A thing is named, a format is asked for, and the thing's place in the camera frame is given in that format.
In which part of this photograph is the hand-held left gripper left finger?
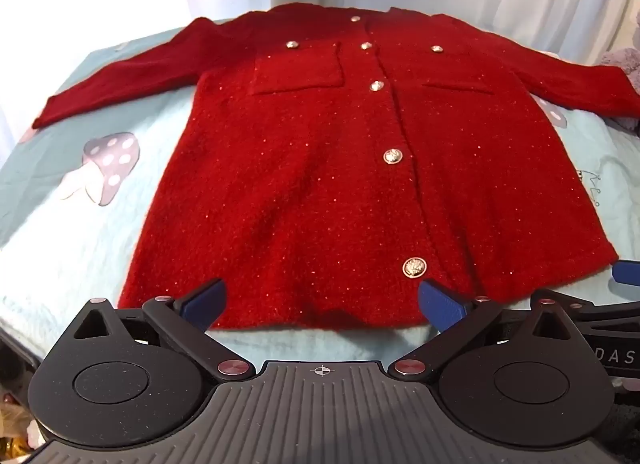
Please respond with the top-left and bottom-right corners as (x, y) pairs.
(74, 279), (252, 380)

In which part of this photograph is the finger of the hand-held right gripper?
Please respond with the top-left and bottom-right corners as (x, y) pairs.
(612, 261), (640, 291)
(531, 289), (640, 331)

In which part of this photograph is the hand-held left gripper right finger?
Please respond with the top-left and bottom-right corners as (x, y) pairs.
(392, 280), (572, 380)

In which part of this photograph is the red knit cardigan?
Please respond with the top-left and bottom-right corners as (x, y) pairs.
(31, 3), (640, 331)

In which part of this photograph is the light blue mushroom print bedsheet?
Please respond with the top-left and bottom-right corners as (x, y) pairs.
(0, 19), (640, 370)

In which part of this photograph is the purple plush toy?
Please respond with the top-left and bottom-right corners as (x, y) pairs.
(598, 8), (640, 76)

